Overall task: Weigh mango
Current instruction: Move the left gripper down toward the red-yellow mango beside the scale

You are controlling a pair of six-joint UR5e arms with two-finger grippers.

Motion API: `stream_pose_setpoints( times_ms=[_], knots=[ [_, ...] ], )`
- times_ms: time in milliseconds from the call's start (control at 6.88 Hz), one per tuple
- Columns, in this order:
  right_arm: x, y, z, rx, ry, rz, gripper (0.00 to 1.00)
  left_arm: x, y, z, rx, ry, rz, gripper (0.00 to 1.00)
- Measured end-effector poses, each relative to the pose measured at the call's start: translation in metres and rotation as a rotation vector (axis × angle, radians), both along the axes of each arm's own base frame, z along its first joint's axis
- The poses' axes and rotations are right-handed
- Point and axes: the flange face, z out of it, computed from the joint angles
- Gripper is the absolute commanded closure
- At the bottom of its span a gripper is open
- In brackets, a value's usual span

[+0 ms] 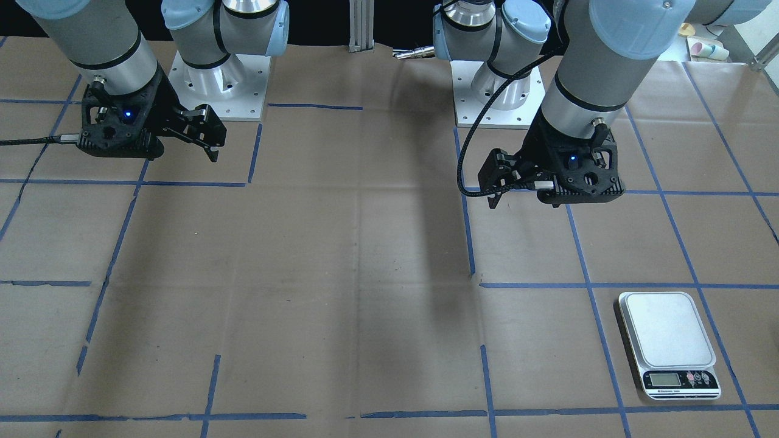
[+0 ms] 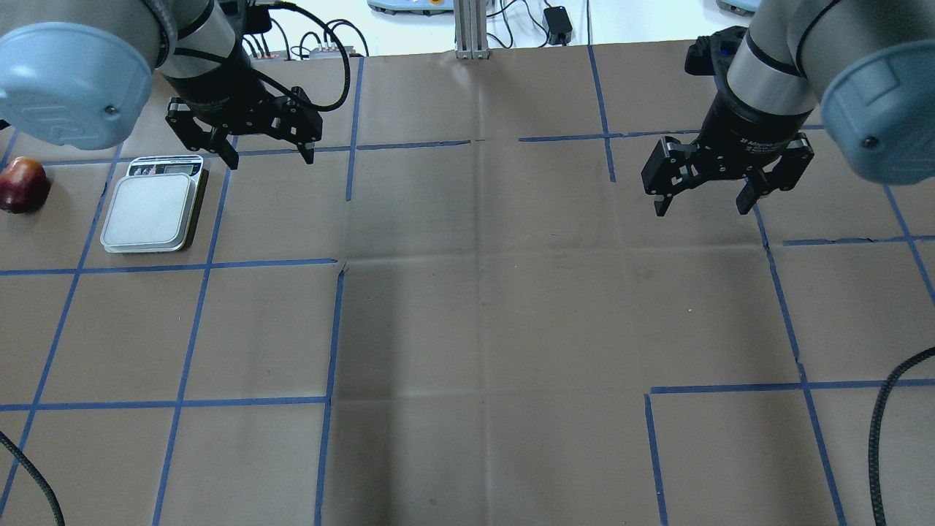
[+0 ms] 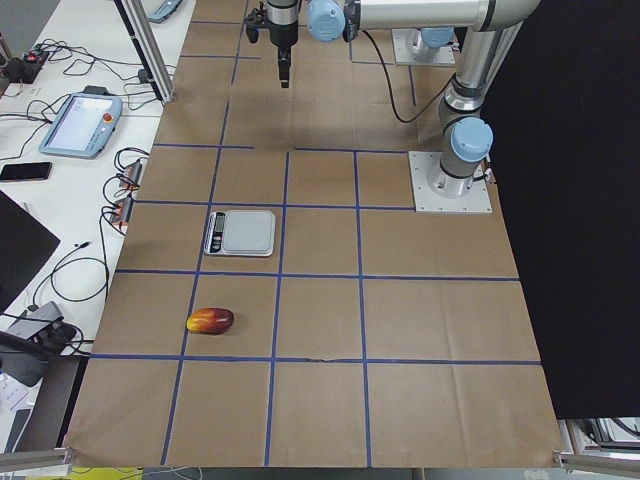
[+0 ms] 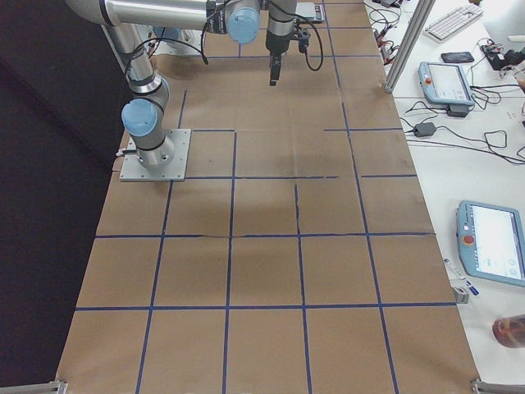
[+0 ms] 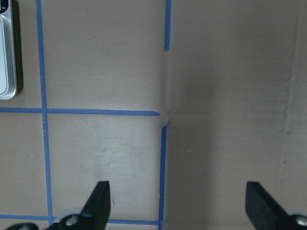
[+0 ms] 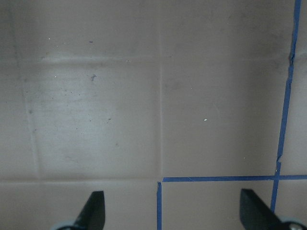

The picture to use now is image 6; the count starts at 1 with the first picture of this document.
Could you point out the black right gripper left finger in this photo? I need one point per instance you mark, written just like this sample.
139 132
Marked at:
93 214

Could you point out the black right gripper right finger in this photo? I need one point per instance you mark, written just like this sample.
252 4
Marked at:
255 215

